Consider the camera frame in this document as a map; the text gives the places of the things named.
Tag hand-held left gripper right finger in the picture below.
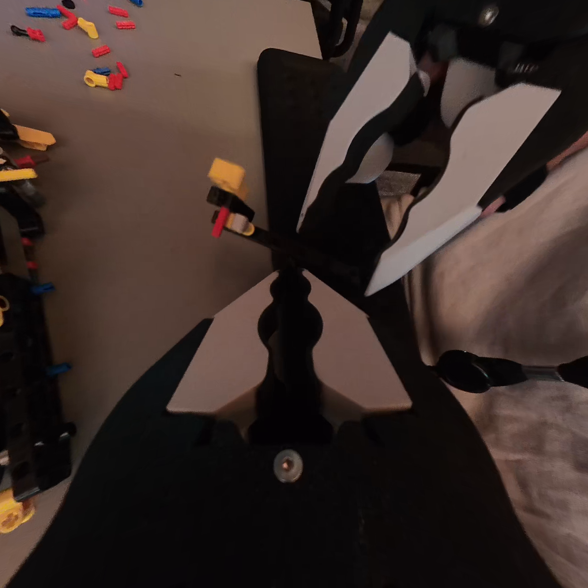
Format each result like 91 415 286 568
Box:
301 270 413 428

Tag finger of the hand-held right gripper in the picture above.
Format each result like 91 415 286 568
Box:
296 31 432 234
364 83 563 298

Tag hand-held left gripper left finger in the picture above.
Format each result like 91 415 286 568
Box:
166 270 282 435

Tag small black yellow lego assembly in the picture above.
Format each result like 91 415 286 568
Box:
207 157 368 288

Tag large black lego chassis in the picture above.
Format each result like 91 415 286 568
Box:
0 109 78 534

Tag scattered small lego pieces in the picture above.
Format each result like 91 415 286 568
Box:
10 0 144 92

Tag person's right hand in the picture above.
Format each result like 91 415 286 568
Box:
547 132 588 171

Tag black chair lever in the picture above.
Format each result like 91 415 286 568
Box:
431 350 588 394

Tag person's beige pants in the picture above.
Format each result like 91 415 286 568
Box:
377 147 588 588

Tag black cable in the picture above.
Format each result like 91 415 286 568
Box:
312 0 364 59

